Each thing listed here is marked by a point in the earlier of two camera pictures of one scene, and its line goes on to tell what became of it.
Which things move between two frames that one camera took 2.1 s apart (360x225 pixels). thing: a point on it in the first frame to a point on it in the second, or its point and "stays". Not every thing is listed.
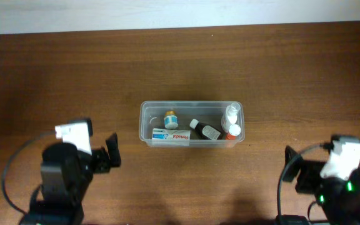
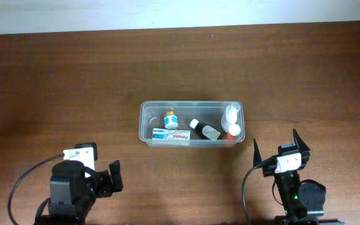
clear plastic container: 217,124 stays
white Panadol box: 163,137 stays
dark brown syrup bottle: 205,131 stays
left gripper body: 104,160 to 110,180
